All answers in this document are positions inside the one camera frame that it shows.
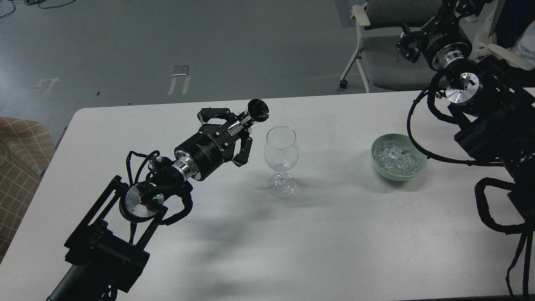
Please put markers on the clear wine glass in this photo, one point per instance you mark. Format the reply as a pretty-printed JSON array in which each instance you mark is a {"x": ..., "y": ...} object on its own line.
[{"x": 281, "y": 154}]

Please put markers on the green bowl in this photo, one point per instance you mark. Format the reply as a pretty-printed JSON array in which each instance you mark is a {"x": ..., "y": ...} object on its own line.
[{"x": 404, "y": 142}]

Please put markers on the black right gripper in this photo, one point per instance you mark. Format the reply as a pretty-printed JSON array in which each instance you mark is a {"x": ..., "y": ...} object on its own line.
[{"x": 439, "y": 39}]

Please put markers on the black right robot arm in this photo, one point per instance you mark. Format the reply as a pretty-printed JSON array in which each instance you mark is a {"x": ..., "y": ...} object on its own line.
[{"x": 472, "y": 90}]

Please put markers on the grey office chair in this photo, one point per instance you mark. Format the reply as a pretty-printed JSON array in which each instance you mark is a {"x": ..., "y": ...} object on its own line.
[{"x": 378, "y": 29}]

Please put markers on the beige checkered cushion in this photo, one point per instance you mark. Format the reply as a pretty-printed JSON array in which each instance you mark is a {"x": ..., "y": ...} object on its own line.
[{"x": 26, "y": 150}]

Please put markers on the pile of ice cubes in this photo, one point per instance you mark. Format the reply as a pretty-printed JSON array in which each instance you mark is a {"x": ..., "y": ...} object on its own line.
[{"x": 395, "y": 160}]

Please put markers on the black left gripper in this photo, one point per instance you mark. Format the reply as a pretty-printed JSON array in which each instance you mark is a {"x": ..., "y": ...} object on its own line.
[{"x": 211, "y": 146}]

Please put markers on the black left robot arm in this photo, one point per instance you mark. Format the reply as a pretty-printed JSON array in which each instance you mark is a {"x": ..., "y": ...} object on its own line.
[{"x": 152, "y": 235}]

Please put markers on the steel double jigger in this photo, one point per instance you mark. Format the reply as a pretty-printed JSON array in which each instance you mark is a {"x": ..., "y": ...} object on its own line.
[{"x": 256, "y": 111}]

